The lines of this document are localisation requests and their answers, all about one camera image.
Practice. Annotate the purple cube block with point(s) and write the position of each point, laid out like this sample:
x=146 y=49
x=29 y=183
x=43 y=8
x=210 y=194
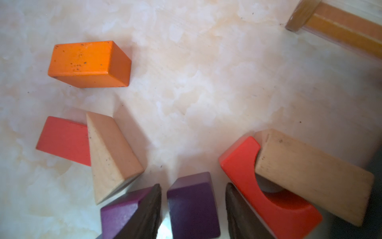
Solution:
x=116 y=214
x=192 y=208

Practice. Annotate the orange wooden block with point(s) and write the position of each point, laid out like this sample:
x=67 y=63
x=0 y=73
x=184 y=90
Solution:
x=90 y=65

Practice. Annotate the teal plastic storage bin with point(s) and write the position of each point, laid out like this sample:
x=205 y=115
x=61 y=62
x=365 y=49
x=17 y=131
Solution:
x=370 y=208

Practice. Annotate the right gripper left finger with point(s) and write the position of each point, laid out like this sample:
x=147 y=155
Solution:
x=145 y=222

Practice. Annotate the natural wood triangle block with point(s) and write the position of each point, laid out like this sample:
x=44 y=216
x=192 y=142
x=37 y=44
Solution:
x=113 y=162

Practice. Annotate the red rectangular block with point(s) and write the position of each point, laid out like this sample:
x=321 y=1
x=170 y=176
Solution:
x=66 y=139

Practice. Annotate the red arch block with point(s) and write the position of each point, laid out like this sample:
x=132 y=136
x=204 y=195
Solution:
x=286 y=214

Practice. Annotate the natural wood cube block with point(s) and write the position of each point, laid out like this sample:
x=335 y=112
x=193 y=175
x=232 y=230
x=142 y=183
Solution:
x=310 y=173

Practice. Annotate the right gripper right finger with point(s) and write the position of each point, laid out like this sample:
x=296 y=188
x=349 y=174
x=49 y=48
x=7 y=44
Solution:
x=242 y=221

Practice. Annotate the wooden three-tier shelf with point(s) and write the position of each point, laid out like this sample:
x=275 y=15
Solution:
x=356 y=25

